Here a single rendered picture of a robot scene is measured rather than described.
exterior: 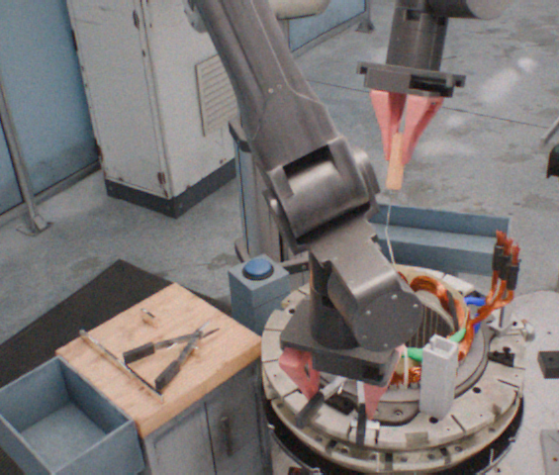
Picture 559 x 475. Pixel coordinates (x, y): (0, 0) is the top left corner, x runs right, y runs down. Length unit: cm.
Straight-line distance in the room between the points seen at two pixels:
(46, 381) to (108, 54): 228
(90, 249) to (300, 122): 270
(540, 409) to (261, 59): 91
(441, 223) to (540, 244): 191
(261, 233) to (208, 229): 191
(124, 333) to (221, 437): 19
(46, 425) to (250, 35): 66
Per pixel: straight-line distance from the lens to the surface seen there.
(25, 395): 103
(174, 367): 93
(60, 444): 103
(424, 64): 78
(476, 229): 126
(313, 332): 68
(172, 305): 106
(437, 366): 80
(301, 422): 74
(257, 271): 114
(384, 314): 57
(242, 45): 55
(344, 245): 59
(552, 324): 150
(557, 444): 126
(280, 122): 56
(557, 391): 136
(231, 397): 101
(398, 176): 81
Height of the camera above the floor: 171
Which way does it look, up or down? 33 degrees down
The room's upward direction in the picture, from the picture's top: 4 degrees counter-clockwise
